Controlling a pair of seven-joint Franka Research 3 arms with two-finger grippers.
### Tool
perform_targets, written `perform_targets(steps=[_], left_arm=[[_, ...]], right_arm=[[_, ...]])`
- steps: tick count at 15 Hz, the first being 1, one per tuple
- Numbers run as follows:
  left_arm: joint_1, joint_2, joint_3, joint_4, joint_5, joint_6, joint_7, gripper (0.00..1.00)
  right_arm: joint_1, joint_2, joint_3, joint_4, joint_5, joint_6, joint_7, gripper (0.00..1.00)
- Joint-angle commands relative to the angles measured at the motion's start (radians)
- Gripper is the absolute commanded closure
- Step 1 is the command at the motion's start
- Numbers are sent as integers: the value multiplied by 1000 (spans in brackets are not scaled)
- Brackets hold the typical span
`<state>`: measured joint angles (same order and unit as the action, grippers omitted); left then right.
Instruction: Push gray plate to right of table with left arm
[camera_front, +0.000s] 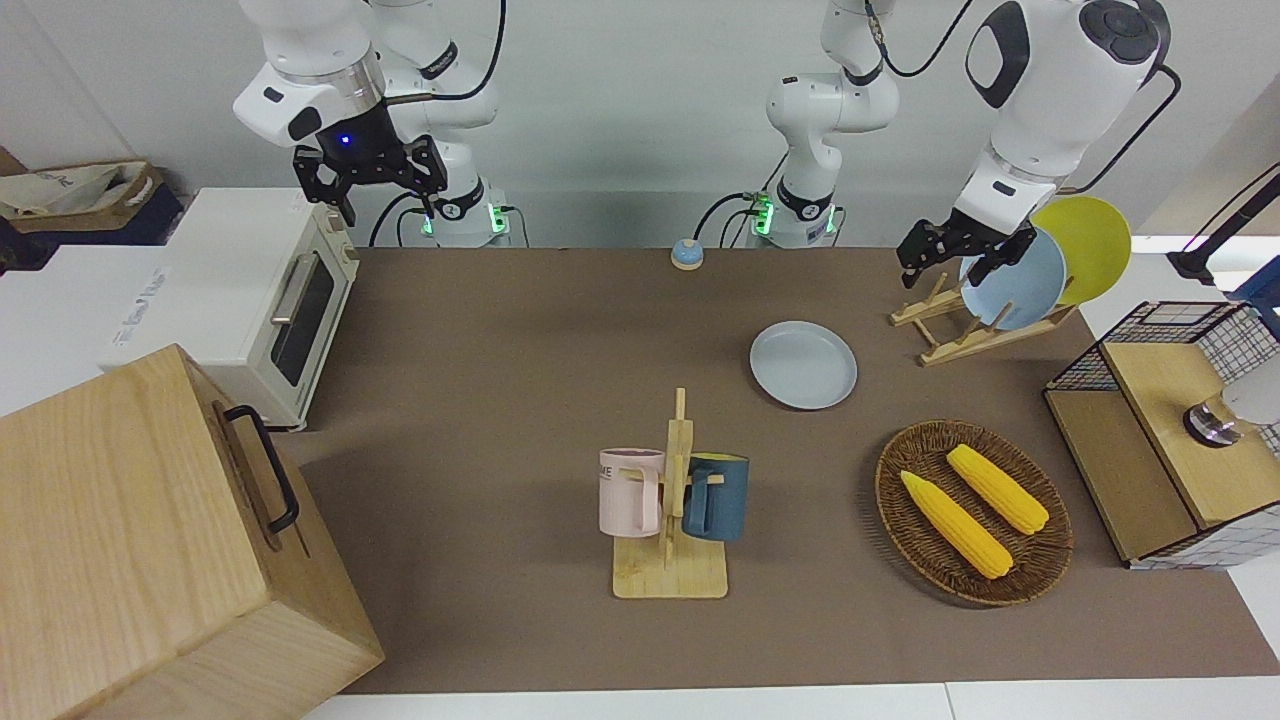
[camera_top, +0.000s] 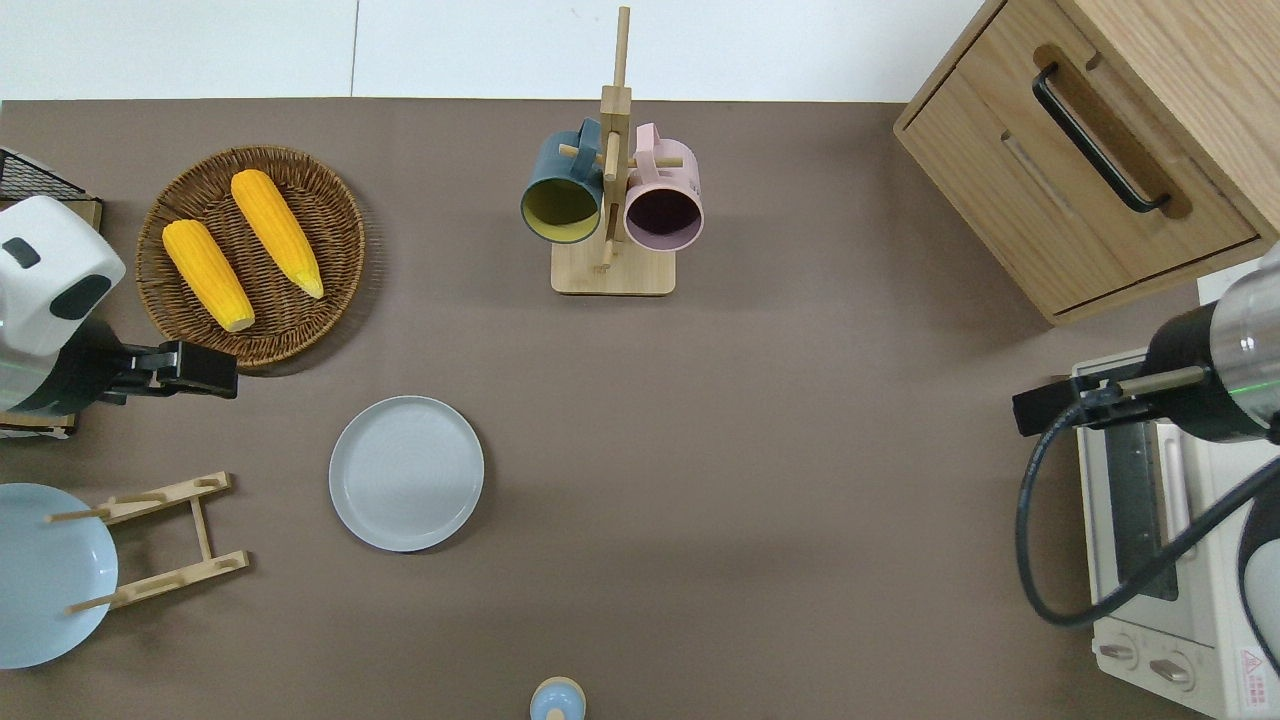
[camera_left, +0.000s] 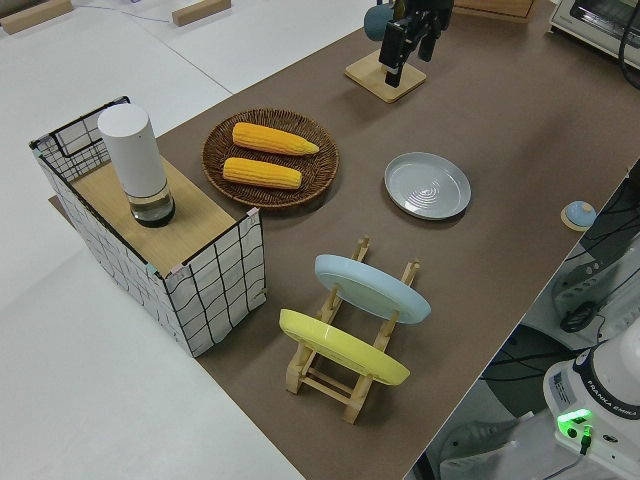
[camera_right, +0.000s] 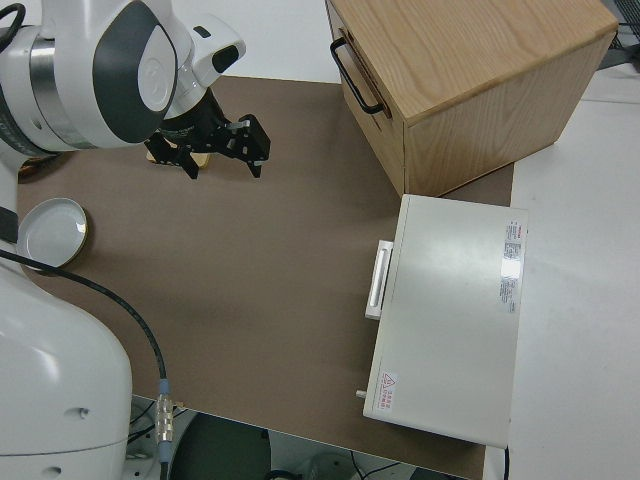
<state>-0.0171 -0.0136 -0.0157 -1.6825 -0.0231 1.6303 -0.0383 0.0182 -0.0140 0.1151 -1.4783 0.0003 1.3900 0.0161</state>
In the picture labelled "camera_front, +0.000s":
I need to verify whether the white toaster oven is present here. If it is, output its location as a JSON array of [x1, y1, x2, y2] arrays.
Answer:
[[100, 187, 361, 433]]

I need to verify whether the gray plate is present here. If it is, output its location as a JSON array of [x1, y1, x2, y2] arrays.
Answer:
[[750, 320, 859, 411]]

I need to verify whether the wooden plate rack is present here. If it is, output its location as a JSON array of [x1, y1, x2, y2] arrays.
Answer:
[[890, 272, 1081, 367]]

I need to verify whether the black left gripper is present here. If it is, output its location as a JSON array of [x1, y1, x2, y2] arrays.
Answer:
[[897, 212, 1038, 291]]

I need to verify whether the wooden box with black handle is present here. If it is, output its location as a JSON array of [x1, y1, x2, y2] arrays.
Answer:
[[0, 344, 386, 720]]

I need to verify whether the yellow plate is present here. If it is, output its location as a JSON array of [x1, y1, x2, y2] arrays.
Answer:
[[1030, 196, 1133, 306]]

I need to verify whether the pink mug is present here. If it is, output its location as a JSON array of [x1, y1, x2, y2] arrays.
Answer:
[[598, 448, 666, 538]]

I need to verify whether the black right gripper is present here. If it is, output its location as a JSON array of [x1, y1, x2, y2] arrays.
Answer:
[[293, 100, 448, 227]]

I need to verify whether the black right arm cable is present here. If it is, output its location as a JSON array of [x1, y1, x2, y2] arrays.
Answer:
[[385, 0, 508, 104]]

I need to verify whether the white object with metal cap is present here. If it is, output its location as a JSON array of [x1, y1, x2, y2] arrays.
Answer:
[[1183, 375, 1280, 448]]

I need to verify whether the wooden mug holder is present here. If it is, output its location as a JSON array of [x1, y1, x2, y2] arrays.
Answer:
[[612, 388, 729, 600]]

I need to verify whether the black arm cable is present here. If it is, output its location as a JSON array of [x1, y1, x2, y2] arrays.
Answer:
[[865, 0, 1183, 196], [385, 0, 508, 104]]

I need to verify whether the light blue plate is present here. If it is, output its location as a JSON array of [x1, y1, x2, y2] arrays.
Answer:
[[958, 228, 1069, 333]]

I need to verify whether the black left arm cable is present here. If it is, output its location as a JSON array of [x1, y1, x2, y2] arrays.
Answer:
[[865, 0, 1183, 196]]

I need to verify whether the yellow corn cob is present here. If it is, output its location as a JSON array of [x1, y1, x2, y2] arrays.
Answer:
[[946, 444, 1051, 536], [900, 470, 1015, 580]]

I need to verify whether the brown wicker basket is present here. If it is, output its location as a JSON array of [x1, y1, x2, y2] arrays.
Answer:
[[875, 420, 1076, 608]]

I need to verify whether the dark blue box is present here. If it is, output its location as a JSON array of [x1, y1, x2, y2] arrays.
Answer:
[[0, 190, 188, 273]]

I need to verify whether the brown table mat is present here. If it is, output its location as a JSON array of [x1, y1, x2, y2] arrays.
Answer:
[[290, 245, 1280, 696]]

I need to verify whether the dark blue mug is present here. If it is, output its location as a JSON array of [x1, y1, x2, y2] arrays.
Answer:
[[682, 453, 750, 543]]

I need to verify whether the wooden wire mesh shelf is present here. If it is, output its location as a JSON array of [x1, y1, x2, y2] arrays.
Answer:
[[1043, 300, 1280, 571]]

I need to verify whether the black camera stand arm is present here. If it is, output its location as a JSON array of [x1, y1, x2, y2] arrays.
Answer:
[[1168, 160, 1280, 286]]

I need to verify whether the black base cable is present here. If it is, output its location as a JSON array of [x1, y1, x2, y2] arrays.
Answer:
[[368, 195, 431, 248], [695, 190, 763, 248]]

